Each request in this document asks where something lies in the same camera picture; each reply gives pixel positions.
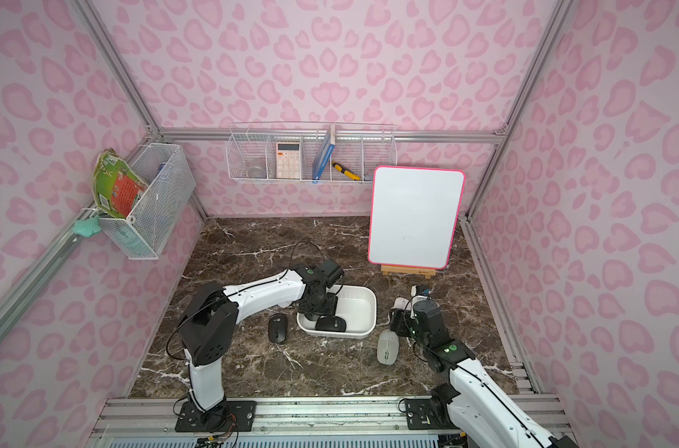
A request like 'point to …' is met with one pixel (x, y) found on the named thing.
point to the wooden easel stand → (386, 270)
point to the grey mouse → (388, 347)
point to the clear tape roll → (256, 172)
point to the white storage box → (356, 304)
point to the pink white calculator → (288, 160)
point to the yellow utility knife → (342, 169)
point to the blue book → (323, 157)
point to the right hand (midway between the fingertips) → (399, 310)
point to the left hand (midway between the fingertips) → (326, 305)
